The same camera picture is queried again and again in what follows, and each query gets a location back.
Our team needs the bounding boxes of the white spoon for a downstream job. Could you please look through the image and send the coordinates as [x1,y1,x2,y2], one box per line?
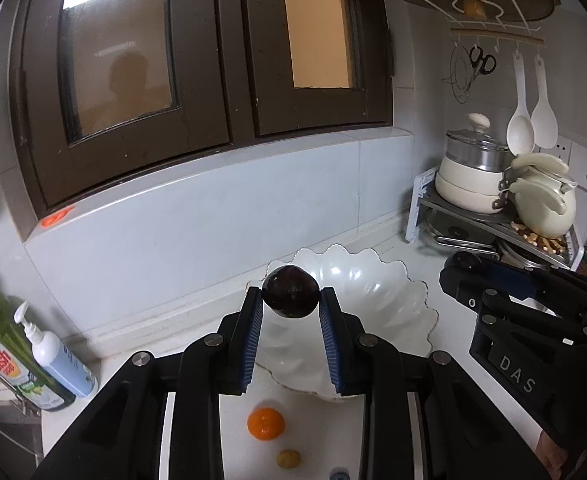
[506,50,534,154]

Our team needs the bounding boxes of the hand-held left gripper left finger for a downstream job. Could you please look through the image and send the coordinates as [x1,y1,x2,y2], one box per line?
[33,287,266,480]

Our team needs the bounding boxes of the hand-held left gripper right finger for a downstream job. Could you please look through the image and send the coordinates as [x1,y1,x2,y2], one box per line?
[319,287,549,480]

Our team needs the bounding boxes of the wooden hook rail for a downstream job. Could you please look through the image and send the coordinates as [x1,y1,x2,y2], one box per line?
[451,27,545,47]

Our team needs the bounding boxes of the flat pot lid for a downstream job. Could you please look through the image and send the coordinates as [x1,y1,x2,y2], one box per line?
[426,210,499,254]

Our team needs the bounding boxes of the black scissors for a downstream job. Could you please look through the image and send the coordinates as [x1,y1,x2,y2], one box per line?
[466,45,497,93]

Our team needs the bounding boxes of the green dish soap bottle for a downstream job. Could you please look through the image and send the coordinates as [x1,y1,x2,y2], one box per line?
[0,287,76,411]

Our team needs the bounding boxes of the person's right hand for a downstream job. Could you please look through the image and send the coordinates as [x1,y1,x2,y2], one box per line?
[537,430,574,480]

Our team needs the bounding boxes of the dark round plum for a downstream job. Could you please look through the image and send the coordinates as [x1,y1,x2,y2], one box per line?
[262,266,320,319]

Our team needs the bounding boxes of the white pump bottle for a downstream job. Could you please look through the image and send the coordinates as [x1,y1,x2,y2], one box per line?
[14,301,99,398]

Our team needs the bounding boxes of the orange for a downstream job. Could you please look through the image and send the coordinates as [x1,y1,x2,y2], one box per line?
[247,406,286,442]

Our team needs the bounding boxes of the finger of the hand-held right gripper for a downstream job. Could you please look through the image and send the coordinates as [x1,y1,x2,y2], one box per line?
[439,251,587,349]
[480,258,587,317]

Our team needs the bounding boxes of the white and grey rack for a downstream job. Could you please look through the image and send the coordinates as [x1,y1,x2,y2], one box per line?
[406,167,585,272]

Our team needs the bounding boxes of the cream kettle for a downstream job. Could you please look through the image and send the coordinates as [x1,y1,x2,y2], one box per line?
[503,152,579,239]

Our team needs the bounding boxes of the white wire lid rack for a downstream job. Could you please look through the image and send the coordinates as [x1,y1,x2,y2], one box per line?
[407,0,541,33]

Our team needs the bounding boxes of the white rice paddle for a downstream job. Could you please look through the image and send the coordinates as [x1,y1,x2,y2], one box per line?
[531,55,559,150]

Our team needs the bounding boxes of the white scalloped bowl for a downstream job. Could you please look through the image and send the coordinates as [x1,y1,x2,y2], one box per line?
[244,243,439,403]

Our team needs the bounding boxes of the cream pot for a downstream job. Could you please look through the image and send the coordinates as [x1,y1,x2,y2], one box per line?
[437,152,510,198]

